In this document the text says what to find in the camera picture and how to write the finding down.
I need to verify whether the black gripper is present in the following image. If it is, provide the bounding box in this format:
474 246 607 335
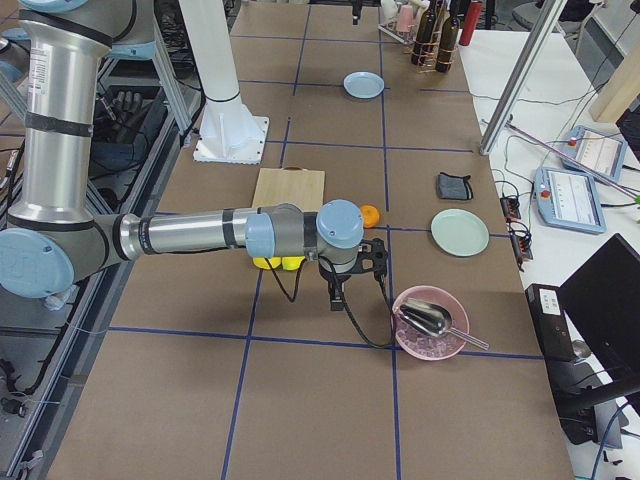
318 261 353 311

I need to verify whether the light blue plate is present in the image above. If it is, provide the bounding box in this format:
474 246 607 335
343 71 385 100

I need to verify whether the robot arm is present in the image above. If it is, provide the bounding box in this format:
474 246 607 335
1 1 364 298

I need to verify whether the green plate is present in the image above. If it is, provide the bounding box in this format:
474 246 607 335
431 209 490 257

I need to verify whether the pink cup upper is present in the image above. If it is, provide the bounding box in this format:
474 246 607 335
396 4 414 34

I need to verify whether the right yellow lemon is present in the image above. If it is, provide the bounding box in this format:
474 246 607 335
281 256 305 271

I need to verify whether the yellow lemon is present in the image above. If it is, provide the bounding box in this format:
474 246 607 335
252 257 282 270
281 256 305 271

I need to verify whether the green wine bottle middle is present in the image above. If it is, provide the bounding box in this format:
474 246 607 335
410 1 437 66

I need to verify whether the green wine bottle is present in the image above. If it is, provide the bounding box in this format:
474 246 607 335
435 0 460 73
410 1 437 66

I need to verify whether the left yellow lemon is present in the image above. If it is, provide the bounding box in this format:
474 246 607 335
252 257 282 270

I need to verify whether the orange fruit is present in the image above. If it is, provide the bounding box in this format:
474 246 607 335
360 204 381 229

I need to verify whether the pink bowl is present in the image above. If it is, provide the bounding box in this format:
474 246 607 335
393 285 469 361

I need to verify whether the green wine bottle front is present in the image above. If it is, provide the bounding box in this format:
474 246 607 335
435 0 460 73

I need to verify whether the metal scoop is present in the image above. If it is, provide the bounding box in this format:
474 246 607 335
397 298 489 351

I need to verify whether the red thermos bottle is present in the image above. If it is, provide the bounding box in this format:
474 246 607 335
458 0 484 46

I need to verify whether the bamboo cutting board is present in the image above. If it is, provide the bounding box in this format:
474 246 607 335
252 168 325 212

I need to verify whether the grey folded cloth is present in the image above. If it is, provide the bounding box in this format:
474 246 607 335
436 172 474 201

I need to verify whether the grabber reaching stick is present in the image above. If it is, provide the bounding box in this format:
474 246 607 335
507 124 640 199

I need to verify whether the near teach pendant tablet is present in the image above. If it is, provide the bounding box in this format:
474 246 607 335
534 167 606 234

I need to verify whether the teach pendant tablet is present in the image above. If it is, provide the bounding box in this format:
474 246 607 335
534 167 606 234
560 125 628 181

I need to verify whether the black computer monitor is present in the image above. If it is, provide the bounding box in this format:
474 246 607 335
558 233 639 414

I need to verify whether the far teach pendant tablet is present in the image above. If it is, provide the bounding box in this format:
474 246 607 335
560 125 628 181

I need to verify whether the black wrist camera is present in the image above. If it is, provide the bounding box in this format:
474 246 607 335
352 238 388 283

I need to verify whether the copper wire bottle rack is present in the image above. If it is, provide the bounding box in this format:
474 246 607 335
417 6 449 72

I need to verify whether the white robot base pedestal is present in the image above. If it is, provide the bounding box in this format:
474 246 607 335
179 0 269 165

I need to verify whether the aluminium frame post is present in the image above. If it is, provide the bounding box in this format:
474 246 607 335
479 0 567 156

